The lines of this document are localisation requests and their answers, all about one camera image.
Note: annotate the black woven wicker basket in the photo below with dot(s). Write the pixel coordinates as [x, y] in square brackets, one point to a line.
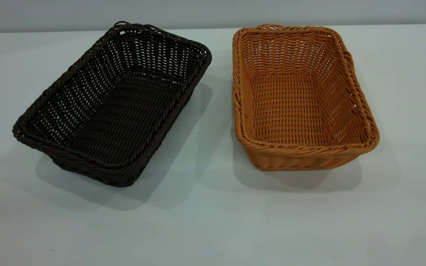
[124, 111]

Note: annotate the orange woven wicker basket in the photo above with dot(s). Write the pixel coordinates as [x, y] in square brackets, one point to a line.
[290, 111]

